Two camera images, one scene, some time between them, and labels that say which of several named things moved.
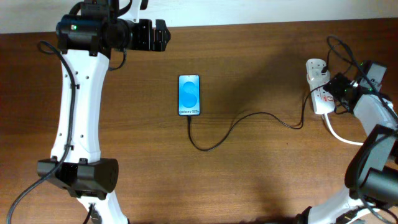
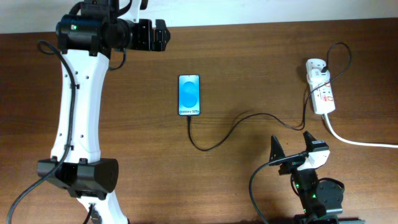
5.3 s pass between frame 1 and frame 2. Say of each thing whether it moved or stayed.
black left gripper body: stayed
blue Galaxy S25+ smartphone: stayed
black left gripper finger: stayed
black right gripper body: moved
